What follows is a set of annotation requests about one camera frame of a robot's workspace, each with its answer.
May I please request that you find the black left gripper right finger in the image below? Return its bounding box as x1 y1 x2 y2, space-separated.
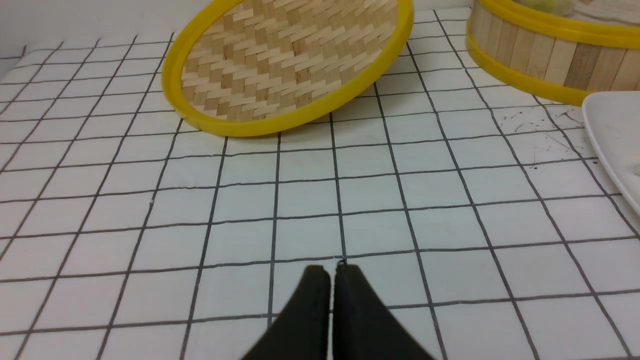
333 263 434 360

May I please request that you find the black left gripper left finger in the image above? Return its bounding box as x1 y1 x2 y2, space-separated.
243 265 331 360

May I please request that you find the white square plate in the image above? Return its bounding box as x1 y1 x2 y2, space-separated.
582 91 640 214

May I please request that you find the white grid tablecloth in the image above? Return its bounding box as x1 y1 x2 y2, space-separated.
0 7 640 360

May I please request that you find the bamboo steamer lid yellow rim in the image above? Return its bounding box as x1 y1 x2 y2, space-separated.
161 0 414 137

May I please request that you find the bamboo steamer basket yellow rim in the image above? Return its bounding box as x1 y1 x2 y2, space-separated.
466 0 640 106

